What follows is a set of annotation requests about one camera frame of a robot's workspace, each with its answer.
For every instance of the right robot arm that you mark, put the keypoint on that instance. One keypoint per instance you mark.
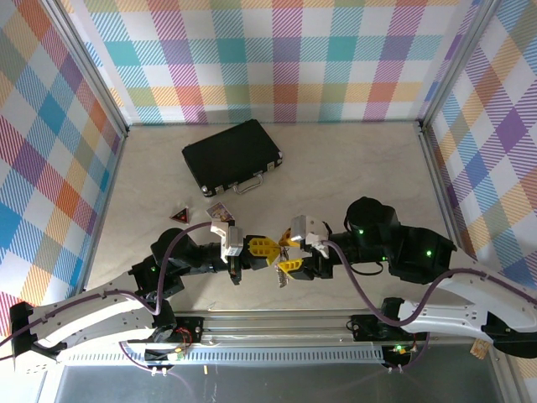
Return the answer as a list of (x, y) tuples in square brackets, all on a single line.
[(461, 323)]

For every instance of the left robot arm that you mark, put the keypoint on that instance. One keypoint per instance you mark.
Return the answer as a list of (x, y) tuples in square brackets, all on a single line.
[(105, 315)]

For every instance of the red triangular badge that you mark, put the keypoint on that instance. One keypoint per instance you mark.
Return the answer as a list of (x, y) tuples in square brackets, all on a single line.
[(180, 217)]

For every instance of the purple playing card box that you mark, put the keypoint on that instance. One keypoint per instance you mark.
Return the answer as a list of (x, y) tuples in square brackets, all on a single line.
[(218, 211)]

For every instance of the small black controller board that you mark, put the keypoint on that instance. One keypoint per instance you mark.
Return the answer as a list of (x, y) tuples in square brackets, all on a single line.
[(398, 354), (159, 354)]

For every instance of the small orange printed tag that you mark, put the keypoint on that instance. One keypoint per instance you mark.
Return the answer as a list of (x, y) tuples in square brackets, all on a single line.
[(479, 349)]

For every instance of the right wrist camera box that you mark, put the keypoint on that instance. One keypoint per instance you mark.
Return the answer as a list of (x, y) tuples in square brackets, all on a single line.
[(302, 228)]

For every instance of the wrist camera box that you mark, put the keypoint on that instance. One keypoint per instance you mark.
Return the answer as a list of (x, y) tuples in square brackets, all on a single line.
[(233, 239), (302, 228)]

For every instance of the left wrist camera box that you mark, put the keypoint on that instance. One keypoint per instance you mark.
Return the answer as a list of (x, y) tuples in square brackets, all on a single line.
[(233, 239)]

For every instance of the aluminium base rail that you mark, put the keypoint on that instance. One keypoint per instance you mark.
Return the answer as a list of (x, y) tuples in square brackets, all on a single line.
[(272, 327)]

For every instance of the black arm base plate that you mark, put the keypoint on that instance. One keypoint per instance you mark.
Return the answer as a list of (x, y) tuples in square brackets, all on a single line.
[(191, 325), (365, 329)]

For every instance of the aluminium side rail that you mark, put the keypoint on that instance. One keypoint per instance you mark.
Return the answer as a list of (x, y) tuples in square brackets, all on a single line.
[(435, 168)]

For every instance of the aluminium frame post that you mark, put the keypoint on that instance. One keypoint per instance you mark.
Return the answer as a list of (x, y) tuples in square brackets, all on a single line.
[(457, 63), (96, 84)]

